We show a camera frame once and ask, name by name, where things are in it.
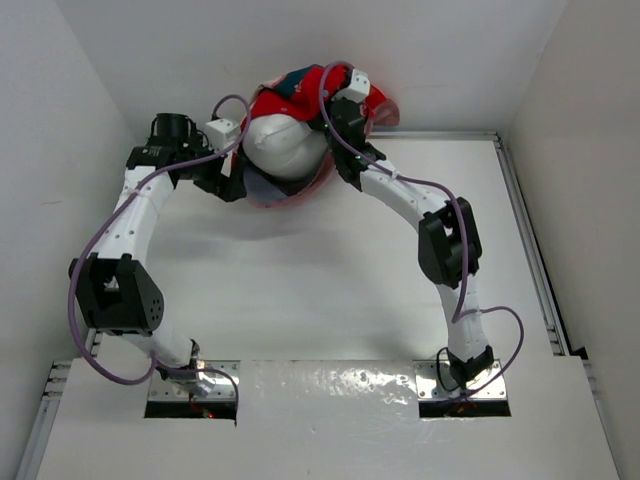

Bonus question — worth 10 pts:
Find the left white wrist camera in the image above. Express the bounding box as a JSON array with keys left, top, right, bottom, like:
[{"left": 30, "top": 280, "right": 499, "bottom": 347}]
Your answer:
[{"left": 203, "top": 118, "right": 241, "bottom": 151}]

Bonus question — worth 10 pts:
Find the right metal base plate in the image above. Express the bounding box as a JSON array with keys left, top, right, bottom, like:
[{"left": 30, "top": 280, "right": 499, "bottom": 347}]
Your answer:
[{"left": 414, "top": 359, "right": 510, "bottom": 401}]

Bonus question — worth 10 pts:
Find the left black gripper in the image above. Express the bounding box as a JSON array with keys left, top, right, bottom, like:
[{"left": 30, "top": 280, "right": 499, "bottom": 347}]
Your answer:
[{"left": 179, "top": 134, "right": 244, "bottom": 201}]

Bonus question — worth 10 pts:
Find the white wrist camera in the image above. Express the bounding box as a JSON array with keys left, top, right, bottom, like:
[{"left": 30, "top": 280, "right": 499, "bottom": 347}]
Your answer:
[
  {"left": 341, "top": 69, "right": 371, "bottom": 103},
  {"left": 203, "top": 118, "right": 241, "bottom": 151}
]

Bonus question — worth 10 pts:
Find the red patterned pillowcase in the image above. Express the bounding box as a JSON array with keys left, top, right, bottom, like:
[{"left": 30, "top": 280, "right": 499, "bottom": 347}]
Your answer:
[{"left": 232, "top": 63, "right": 403, "bottom": 210}]

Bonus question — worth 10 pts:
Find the aluminium table frame rail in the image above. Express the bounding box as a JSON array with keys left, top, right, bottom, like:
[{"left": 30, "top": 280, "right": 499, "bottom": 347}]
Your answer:
[{"left": 14, "top": 130, "right": 596, "bottom": 480}]

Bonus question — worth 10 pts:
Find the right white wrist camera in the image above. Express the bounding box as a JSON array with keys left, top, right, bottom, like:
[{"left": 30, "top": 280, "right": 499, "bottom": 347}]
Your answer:
[{"left": 341, "top": 69, "right": 371, "bottom": 103}]

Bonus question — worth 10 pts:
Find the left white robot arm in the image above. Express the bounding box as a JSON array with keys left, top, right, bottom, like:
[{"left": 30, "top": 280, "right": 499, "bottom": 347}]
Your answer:
[{"left": 67, "top": 113, "right": 244, "bottom": 388}]

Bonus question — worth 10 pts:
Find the metal base plate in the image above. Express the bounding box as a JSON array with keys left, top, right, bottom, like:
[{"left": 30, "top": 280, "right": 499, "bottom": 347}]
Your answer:
[
  {"left": 414, "top": 359, "right": 510, "bottom": 401},
  {"left": 148, "top": 359, "right": 240, "bottom": 402}
]

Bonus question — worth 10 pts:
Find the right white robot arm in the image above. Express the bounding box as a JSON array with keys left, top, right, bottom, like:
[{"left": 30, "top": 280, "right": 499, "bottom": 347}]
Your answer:
[{"left": 320, "top": 98, "right": 494, "bottom": 389}]

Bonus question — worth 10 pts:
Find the white front cover board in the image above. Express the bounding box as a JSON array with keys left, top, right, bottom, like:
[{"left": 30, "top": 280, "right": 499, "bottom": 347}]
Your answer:
[{"left": 38, "top": 358, "right": 617, "bottom": 479}]

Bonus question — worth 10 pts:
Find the white pillow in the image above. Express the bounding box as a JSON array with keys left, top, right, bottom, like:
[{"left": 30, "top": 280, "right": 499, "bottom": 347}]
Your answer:
[{"left": 242, "top": 114, "right": 328, "bottom": 181}]

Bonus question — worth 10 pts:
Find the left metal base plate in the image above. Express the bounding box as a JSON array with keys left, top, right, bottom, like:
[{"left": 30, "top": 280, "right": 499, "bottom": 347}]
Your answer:
[{"left": 148, "top": 359, "right": 240, "bottom": 402}]

